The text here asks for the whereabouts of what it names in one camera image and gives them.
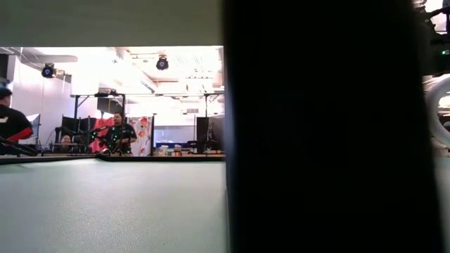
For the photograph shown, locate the orange yellow mug white handle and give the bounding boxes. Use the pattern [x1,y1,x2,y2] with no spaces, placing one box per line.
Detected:
[424,75,450,148]

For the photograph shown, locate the glass partition panel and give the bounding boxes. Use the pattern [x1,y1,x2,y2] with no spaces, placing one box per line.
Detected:
[153,124,197,149]

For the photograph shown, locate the floral banner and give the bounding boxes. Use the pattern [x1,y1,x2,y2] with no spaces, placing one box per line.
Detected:
[127,115,155,157]

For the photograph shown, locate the person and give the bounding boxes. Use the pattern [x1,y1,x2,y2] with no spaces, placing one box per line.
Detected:
[0,86,34,155]
[60,134,73,153]
[104,111,138,156]

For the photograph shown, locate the red cloth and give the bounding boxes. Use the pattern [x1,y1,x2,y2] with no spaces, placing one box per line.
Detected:
[89,117,115,154]

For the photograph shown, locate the green table mat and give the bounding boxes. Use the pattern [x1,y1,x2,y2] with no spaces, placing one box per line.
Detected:
[0,157,450,253]

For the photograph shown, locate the white background monitor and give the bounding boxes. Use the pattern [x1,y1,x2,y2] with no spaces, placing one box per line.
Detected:
[26,113,41,145]

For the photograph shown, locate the red bar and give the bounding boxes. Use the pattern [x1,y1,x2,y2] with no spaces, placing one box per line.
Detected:
[6,128,34,143]

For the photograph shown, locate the black table frame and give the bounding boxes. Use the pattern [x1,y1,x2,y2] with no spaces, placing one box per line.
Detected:
[0,154,226,166]

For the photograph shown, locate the black round ceiling camera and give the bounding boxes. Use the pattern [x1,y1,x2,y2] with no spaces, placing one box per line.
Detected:
[155,55,169,72]
[41,62,57,79]

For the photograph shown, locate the black background gantry frame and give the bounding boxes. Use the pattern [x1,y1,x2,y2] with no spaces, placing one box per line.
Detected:
[69,91,226,155]

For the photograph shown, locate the black cable loop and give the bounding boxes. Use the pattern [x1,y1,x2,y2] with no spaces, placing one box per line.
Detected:
[0,136,39,157]

